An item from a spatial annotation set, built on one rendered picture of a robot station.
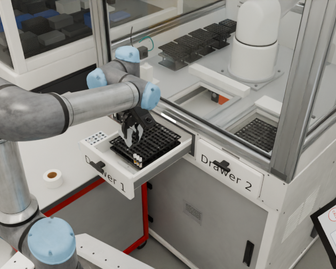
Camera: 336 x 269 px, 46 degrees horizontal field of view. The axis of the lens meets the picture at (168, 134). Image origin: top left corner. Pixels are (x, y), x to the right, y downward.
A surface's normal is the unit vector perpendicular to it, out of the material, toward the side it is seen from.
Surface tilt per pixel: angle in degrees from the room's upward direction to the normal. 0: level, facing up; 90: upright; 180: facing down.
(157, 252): 0
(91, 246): 0
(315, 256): 0
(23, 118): 64
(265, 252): 90
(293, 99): 90
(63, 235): 9
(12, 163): 92
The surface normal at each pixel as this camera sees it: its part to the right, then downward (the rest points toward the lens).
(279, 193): -0.70, 0.43
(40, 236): 0.16, -0.74
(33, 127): 0.44, 0.51
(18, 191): 0.73, 0.44
